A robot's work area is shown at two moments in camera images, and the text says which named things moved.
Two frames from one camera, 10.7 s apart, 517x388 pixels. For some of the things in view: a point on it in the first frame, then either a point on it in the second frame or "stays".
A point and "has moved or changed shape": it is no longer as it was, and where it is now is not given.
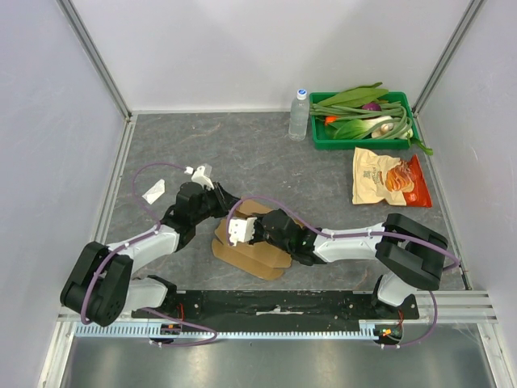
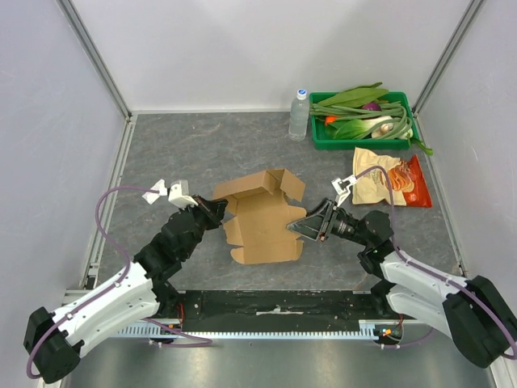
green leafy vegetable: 356,97 stays
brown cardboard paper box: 266,261 has moved or changed shape
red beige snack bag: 388,180 stays
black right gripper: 256,228 to 325,221
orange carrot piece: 329,119 stays
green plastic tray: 322,140 stays
